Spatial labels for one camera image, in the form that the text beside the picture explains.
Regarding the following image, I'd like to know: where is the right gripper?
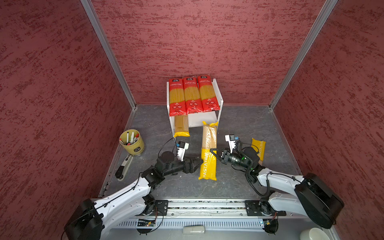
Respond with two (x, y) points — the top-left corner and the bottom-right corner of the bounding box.
(210, 146), (251, 170)

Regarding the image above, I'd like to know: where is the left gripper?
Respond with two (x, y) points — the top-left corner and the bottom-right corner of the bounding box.
(163, 154), (204, 177)

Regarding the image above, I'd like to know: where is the yellow pasta bag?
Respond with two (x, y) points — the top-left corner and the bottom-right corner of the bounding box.
(174, 115), (190, 138)
(199, 122), (219, 181)

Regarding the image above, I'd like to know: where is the yellow pasta bag underneath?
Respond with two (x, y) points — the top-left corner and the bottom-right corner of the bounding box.
(252, 138), (266, 165)

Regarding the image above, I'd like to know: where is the yellow pasta bag front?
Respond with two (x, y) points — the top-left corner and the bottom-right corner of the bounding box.
(174, 115), (190, 138)

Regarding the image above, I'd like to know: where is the red spaghetti bag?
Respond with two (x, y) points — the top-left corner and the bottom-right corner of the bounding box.
(169, 79), (187, 117)
(183, 77), (204, 114)
(198, 75), (220, 112)

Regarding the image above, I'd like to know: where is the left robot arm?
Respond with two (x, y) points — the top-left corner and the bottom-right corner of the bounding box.
(64, 151), (203, 240)

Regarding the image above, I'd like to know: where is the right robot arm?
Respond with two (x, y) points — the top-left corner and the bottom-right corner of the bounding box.
(210, 147), (345, 229)

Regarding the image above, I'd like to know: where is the white two-tier shelf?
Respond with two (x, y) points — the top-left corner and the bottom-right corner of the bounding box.
(166, 79), (224, 136)

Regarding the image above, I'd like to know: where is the yellow pen holder cup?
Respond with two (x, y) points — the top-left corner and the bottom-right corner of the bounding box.
(119, 129), (145, 156)

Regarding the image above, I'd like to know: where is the grey stapler tool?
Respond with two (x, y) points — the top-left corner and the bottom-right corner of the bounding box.
(115, 155), (133, 182)

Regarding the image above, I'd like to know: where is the white bowl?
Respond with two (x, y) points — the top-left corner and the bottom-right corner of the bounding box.
(300, 228), (330, 240)

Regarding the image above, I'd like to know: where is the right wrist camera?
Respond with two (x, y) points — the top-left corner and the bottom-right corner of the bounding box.
(225, 135), (239, 153)

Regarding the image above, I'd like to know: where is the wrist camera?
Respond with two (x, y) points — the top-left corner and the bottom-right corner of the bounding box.
(177, 141), (189, 162)
(225, 135), (239, 153)

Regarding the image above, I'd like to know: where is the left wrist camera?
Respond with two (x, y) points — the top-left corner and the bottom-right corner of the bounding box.
(177, 141), (189, 162)

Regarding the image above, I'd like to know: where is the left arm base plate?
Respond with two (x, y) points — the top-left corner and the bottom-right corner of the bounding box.
(142, 200), (169, 216)

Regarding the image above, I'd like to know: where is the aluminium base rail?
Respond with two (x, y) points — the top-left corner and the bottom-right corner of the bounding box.
(111, 199), (315, 232)

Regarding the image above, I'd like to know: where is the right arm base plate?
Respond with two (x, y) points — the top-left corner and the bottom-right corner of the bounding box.
(245, 200), (287, 217)

